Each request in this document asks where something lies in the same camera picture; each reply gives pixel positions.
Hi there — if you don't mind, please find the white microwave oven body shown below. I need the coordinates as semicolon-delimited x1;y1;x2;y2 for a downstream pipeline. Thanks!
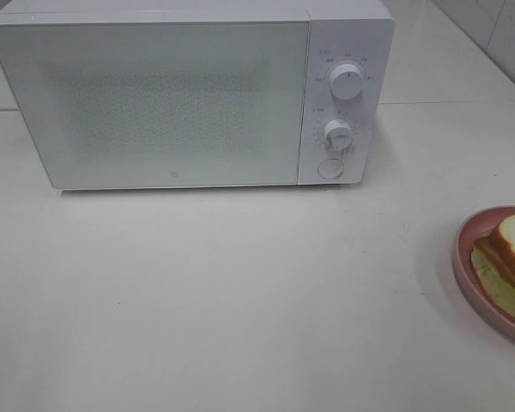
0;1;395;189

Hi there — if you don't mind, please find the round white door button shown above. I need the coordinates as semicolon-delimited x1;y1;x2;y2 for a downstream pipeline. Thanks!
318;159;343;179

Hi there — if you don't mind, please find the upper white power knob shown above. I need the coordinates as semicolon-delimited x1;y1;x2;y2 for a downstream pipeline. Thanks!
328;62;364;100

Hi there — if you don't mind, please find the white bread sandwich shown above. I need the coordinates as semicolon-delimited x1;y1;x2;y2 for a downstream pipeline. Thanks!
470;215;515;322

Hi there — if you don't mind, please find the white microwave door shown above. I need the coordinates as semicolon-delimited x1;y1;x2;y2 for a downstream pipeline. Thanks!
0;22;308;190

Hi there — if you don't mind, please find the lower white timer knob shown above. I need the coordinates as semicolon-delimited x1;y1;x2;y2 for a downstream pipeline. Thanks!
323;119;354;152

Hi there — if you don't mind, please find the pink round plate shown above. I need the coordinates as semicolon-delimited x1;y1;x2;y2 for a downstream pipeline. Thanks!
452;205;515;342

